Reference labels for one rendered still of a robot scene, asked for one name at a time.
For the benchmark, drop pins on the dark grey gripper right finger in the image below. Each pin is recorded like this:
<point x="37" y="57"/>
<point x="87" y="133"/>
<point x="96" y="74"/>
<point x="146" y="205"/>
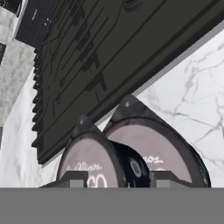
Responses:
<point x="163" y="177"/>

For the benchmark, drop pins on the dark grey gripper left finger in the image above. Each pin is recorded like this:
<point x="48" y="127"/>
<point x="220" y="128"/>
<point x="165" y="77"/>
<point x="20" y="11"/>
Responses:
<point x="76" y="178"/>

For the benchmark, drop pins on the dark cabinet front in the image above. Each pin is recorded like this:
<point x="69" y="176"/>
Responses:
<point x="32" y="23"/>

